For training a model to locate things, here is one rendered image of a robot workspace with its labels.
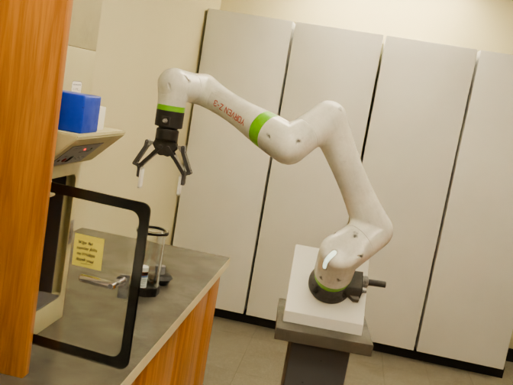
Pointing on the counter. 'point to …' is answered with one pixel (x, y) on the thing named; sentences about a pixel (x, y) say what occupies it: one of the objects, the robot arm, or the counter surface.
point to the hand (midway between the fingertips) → (159, 188)
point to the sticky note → (88, 251)
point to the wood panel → (27, 160)
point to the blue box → (79, 112)
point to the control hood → (107, 136)
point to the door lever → (103, 281)
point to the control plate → (76, 153)
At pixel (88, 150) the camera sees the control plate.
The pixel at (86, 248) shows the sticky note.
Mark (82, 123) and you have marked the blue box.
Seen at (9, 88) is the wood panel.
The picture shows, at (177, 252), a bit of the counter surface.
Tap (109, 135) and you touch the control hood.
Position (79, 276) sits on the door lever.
